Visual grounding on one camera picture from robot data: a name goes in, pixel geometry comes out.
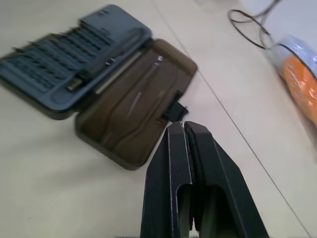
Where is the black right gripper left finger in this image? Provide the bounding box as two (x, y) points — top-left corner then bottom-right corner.
(140, 121), (196, 238)

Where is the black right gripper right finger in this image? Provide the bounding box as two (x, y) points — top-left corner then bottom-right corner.
(183, 120), (269, 238)

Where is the screwdriver bit case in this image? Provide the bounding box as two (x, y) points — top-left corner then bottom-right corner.
(0, 4), (198, 171)

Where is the orange and white packet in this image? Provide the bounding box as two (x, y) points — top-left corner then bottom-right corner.
(266, 34), (317, 124)

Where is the black looped cable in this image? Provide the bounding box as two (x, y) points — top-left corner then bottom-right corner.
(228, 0), (280, 50)

